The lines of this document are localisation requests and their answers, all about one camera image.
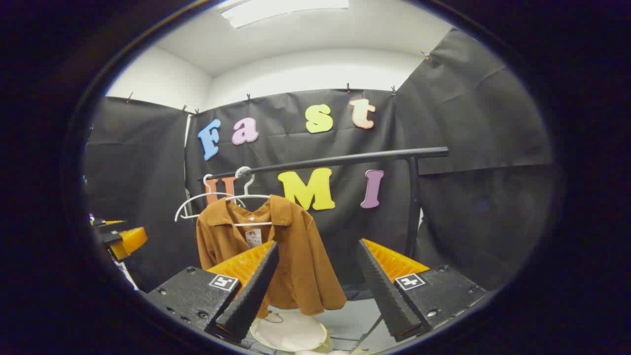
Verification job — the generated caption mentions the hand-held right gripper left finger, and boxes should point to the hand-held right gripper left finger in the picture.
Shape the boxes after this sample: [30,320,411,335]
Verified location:
[145,241,280,343]

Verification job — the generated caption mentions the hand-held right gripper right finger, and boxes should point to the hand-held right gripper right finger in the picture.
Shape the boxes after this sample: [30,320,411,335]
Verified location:
[356,239,488,343]

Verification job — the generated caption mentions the white laundry hamper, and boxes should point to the white laundry hamper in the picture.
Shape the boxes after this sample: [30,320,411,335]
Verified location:
[249,311,333,354]

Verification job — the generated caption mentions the brown shirt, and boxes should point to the brown shirt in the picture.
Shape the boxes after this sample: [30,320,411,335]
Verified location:
[196,195,347,319]

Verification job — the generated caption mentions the white plastic hanger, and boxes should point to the white plastic hanger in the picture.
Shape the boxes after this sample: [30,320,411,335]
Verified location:
[175,174,247,223]

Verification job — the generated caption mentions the white hanger with taped hook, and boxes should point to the white hanger with taped hook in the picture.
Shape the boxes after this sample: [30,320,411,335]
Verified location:
[224,166,273,228]

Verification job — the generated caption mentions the black clothes rack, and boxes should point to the black clothes rack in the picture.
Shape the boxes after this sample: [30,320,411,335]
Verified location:
[204,146,450,354]

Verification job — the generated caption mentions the black backdrop cloth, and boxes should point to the black backdrop cloth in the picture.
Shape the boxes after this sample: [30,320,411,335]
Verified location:
[83,29,555,296]

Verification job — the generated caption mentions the row of small cloth clips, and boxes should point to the row of small cloth clips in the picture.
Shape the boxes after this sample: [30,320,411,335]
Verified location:
[126,51,430,116]

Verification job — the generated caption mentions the ceiling light panel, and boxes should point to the ceiling light panel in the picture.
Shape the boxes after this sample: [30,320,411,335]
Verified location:
[221,0,350,29]

